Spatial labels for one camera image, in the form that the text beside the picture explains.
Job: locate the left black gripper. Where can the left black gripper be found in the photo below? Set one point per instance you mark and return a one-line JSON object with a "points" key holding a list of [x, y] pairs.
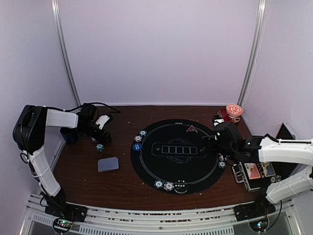
{"points": [[102, 136]]}

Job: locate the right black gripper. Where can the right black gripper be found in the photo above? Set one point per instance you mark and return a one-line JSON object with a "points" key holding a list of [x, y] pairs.
{"points": [[211, 147]]}

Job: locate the red black triangular all-in marker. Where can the red black triangular all-in marker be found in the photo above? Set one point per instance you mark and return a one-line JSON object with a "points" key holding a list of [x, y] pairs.
{"points": [[191, 129]]}

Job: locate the blue-backed playing card deck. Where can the blue-backed playing card deck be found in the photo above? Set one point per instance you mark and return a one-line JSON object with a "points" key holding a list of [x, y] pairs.
{"points": [[108, 164]]}

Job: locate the single white blue poker chip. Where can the single white blue poker chip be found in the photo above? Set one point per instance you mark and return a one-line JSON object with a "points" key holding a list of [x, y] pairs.
{"points": [[138, 138]]}

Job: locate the blue small blind button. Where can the blue small blind button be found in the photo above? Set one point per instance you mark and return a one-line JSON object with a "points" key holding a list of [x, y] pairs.
{"points": [[137, 147]]}

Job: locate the single green blue poker chip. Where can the single green blue poker chip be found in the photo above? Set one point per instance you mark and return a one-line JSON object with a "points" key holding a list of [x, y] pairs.
{"points": [[143, 133]]}

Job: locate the clear round dealer button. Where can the clear round dealer button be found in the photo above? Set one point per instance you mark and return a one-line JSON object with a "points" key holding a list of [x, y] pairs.
{"points": [[181, 186]]}

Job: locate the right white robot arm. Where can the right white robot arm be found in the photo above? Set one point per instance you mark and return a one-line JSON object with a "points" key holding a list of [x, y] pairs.
{"points": [[229, 143]]}

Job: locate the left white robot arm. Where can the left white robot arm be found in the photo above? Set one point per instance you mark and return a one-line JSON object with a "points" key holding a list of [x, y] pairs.
{"points": [[29, 135]]}

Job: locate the red floral saucer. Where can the red floral saucer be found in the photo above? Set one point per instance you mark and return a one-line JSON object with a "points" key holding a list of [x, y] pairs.
{"points": [[223, 114]]}

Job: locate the dark blue cup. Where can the dark blue cup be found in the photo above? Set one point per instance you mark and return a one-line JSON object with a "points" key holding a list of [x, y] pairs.
{"points": [[69, 135]]}

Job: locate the round black poker mat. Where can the round black poker mat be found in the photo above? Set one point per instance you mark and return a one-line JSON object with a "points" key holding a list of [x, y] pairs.
{"points": [[170, 154]]}

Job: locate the red white patterned tea bowl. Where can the red white patterned tea bowl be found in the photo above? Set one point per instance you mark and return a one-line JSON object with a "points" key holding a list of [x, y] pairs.
{"points": [[234, 110]]}

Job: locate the red card deck in case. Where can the red card deck in case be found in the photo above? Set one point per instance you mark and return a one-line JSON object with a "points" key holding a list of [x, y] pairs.
{"points": [[252, 171]]}

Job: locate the aluminium poker chip case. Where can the aluminium poker chip case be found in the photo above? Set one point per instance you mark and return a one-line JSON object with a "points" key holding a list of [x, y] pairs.
{"points": [[240, 175]]}

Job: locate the poker chips in case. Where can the poker chips in case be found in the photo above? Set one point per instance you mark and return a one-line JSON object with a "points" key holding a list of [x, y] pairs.
{"points": [[275, 179]]}

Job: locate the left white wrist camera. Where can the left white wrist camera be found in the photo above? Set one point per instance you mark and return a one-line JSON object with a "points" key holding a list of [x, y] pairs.
{"points": [[103, 120]]}

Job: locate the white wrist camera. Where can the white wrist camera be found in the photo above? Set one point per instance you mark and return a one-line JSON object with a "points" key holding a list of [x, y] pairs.
{"points": [[216, 119], [103, 120]]}

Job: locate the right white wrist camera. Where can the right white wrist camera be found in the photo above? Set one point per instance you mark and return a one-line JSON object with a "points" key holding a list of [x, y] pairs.
{"points": [[216, 119]]}

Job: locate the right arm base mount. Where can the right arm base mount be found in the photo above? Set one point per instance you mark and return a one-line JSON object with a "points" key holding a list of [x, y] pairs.
{"points": [[256, 214]]}

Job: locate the front aluminium rail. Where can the front aluminium rail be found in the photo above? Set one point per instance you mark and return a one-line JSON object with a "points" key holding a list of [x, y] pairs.
{"points": [[209, 221]]}

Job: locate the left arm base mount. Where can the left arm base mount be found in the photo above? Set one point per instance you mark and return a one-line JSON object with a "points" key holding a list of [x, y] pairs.
{"points": [[65, 216]]}

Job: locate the left aluminium frame post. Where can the left aluminium frame post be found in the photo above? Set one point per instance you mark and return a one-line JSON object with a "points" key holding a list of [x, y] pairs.
{"points": [[63, 48]]}

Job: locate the aluminium frame post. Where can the aluminium frame post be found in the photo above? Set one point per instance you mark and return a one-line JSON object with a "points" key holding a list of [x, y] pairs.
{"points": [[63, 48], [257, 36]]}

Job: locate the right aluminium frame post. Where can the right aluminium frame post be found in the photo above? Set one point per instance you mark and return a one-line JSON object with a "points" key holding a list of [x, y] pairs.
{"points": [[257, 36]]}

